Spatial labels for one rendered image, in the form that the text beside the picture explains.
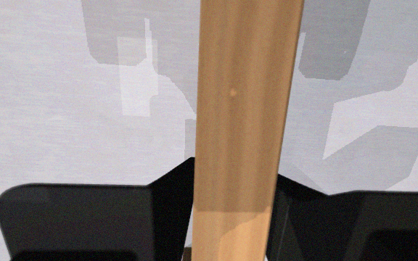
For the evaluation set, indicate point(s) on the wooden rail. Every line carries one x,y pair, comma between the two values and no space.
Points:
247,51

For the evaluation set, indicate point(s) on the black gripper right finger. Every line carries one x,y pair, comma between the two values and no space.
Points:
308,225

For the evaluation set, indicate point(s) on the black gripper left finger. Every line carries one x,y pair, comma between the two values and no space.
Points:
152,221

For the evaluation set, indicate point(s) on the brown wooden post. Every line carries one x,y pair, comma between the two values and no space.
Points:
187,254

